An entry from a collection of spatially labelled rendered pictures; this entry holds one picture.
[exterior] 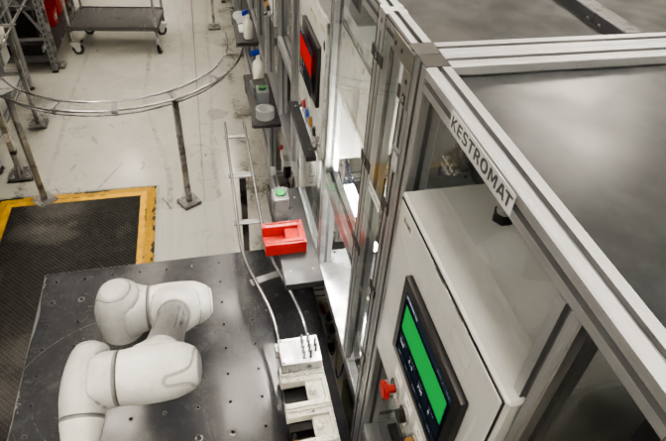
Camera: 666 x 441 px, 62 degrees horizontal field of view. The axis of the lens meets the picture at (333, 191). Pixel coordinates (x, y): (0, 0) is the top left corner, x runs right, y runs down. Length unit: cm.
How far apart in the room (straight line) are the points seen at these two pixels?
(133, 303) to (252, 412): 54
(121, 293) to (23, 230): 192
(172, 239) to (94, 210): 58
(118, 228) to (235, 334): 168
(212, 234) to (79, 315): 137
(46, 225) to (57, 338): 161
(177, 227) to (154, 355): 222
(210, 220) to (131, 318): 169
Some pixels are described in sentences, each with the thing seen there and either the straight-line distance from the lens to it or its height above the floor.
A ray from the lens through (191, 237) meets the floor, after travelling 353.
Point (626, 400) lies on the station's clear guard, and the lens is 63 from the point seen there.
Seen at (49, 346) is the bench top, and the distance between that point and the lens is 230.
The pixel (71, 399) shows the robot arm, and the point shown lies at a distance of 148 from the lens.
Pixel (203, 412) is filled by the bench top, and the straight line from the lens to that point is 201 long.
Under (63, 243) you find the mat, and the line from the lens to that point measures 367.
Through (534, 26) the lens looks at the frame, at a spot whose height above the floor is 201.
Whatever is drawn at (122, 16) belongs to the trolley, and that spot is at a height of 26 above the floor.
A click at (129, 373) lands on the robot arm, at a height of 125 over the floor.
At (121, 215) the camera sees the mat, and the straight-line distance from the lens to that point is 375.
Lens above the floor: 242
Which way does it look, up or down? 39 degrees down
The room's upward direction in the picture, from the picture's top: 4 degrees clockwise
